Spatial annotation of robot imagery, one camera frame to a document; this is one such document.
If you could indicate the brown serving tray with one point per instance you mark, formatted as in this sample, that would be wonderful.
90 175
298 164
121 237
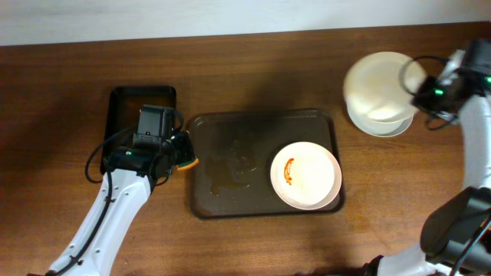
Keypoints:
235 151

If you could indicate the cream plate back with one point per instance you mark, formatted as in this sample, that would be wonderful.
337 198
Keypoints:
381 120

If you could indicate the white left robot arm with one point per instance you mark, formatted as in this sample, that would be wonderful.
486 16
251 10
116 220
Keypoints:
130 178

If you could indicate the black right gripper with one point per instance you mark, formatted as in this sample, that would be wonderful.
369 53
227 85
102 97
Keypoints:
423 96

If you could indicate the black water basin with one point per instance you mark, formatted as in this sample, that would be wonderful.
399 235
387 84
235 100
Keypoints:
124 112

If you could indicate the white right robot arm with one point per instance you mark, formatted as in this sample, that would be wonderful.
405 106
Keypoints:
455 239

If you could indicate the cream plate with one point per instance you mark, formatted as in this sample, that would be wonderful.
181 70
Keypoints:
381 120
305 176
383 77

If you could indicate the green orange sponge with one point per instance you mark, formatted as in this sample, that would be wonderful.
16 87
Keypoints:
187 165

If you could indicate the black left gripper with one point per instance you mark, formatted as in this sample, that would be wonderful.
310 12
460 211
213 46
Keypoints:
184 149

